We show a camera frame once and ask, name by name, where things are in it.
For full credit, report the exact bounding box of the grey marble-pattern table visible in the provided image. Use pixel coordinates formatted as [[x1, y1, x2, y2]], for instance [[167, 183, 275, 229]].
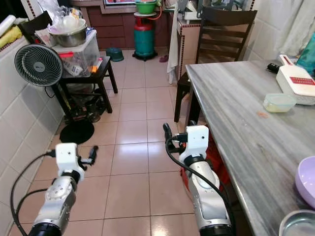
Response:
[[185, 60, 315, 236]]

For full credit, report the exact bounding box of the white hanging towel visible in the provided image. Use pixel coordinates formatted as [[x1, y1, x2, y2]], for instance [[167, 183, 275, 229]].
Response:
[[166, 5, 180, 84]]

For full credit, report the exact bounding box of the small black side table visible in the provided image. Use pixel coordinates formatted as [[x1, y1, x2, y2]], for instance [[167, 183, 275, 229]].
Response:
[[54, 55, 119, 123]]

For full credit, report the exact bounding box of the translucent plastic food container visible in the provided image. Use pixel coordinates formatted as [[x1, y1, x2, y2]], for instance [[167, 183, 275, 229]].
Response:
[[263, 93, 297, 113]]

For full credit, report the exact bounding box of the small teal floor bowl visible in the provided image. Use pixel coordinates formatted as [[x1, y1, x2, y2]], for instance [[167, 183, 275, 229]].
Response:
[[106, 47, 125, 62]]

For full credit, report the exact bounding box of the dark wooden chair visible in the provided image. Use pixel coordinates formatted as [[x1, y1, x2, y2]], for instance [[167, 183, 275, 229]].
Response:
[[174, 6, 258, 123]]

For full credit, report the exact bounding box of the green gas cylinder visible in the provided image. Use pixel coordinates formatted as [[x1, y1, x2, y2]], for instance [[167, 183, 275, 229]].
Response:
[[133, 12, 157, 62]]

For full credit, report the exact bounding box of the small black object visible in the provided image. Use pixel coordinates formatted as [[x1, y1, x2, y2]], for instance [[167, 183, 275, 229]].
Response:
[[266, 62, 281, 74]]

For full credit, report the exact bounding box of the clear plastic storage box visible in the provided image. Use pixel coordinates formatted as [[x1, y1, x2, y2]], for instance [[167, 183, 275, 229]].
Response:
[[52, 29, 99, 77]]

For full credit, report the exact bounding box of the black standing fan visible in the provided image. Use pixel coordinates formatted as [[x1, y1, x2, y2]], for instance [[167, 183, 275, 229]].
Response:
[[14, 44, 95, 146]]

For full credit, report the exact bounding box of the white slicer board red label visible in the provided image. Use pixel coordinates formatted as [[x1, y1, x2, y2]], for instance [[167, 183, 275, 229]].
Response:
[[275, 54, 315, 105]]

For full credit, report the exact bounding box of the deep steel mixing bowl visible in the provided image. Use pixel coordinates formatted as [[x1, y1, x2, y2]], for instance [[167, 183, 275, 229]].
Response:
[[48, 21, 88, 48]]

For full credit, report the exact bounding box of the green plastic bowl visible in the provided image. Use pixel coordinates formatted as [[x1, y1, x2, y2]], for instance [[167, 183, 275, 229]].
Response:
[[135, 0, 159, 14]]

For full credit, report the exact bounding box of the large purple bowl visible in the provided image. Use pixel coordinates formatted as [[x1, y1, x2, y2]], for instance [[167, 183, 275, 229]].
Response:
[[295, 156, 315, 209]]

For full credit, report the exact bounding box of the teal plastic item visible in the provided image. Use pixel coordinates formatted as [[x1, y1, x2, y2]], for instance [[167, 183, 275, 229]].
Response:
[[295, 30, 315, 70]]

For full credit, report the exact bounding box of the yellow cloth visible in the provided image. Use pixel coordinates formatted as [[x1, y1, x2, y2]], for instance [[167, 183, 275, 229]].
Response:
[[0, 26, 23, 50]]

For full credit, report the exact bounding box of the white curtain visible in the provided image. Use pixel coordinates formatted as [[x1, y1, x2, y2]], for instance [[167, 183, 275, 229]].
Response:
[[273, 0, 315, 57]]

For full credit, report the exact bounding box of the white paper roll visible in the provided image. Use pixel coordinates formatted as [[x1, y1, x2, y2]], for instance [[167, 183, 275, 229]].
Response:
[[0, 14, 17, 35]]

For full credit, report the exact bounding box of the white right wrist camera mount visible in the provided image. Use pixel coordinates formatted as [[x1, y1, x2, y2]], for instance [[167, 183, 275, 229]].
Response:
[[179, 125, 210, 160]]

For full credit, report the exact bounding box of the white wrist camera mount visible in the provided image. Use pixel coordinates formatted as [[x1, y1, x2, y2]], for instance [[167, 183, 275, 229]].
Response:
[[55, 143, 84, 177], [179, 125, 210, 160]]

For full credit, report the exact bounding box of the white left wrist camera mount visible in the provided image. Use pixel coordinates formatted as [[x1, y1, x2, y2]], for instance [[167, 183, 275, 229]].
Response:
[[55, 143, 84, 177]]

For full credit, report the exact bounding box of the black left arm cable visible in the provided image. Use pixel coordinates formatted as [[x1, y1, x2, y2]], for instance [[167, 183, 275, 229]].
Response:
[[9, 149, 58, 236]]

